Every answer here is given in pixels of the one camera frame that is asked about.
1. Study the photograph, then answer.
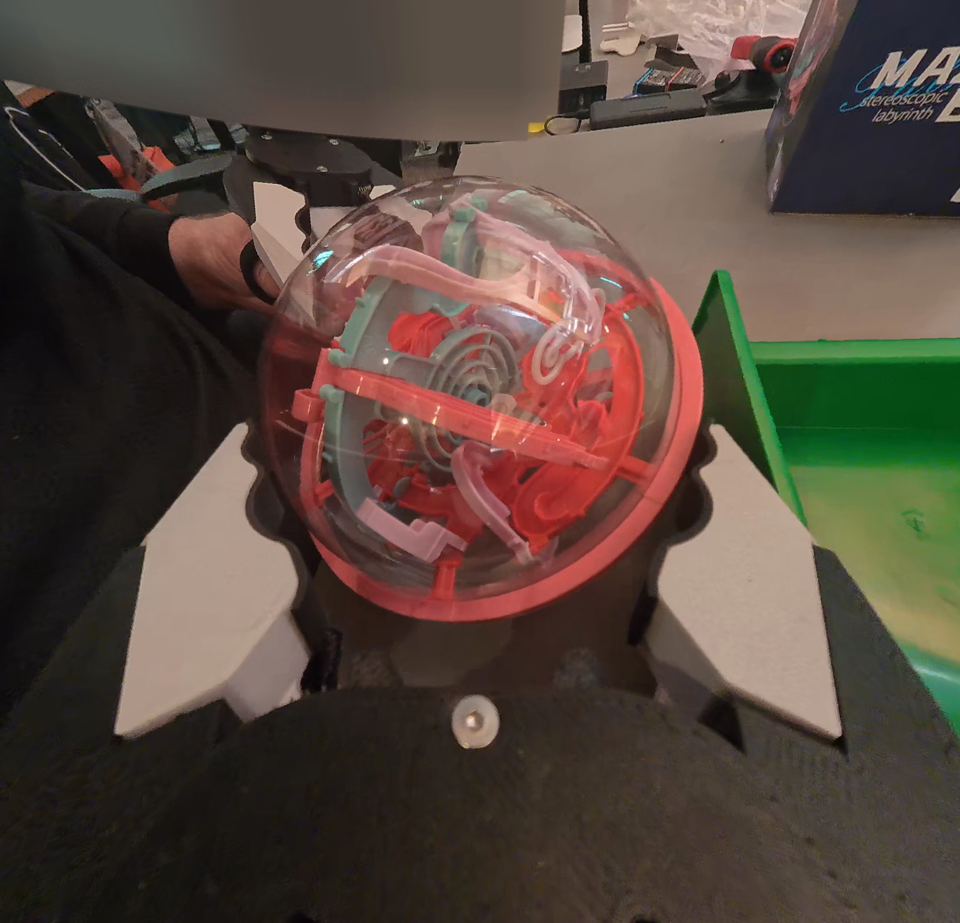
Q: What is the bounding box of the red black clamp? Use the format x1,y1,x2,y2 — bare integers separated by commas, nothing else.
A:
731,32,802,78

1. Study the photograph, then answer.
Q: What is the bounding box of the clear plastic bag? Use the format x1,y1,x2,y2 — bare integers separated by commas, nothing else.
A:
624,0,826,69

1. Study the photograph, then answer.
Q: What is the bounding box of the green plastic bin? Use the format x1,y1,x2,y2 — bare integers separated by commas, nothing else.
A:
690,269,960,737

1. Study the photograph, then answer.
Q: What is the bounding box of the dark blue cardboard box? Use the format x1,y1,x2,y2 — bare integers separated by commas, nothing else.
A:
765,0,960,217

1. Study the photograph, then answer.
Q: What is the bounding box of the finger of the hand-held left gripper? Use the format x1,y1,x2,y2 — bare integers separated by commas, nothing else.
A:
0,0,569,144
251,180,312,293

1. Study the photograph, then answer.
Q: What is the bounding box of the person's left hand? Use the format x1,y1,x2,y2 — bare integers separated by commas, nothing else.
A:
168,210,285,313

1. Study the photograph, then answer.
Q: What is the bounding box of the small black box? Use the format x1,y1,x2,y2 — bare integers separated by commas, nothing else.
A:
558,59,610,114

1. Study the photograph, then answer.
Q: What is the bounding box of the black jacket white piping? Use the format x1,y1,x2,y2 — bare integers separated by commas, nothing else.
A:
0,83,84,189

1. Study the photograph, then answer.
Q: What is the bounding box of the black battery pack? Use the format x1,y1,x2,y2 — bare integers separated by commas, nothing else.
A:
633,64,706,93

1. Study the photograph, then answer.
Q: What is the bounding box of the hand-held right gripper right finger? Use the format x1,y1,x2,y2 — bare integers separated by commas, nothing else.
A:
632,422,844,740

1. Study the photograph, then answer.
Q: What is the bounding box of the clear red maze ball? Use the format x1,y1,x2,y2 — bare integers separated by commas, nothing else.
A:
258,175,706,624

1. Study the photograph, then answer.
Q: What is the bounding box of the person's left forearm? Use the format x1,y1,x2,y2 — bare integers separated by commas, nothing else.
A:
0,176,264,722

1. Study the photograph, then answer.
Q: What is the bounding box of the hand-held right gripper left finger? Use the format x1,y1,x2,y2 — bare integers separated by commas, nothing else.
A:
114,422,315,740

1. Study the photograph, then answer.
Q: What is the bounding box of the black power bank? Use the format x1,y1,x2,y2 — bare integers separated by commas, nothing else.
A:
588,87,708,131

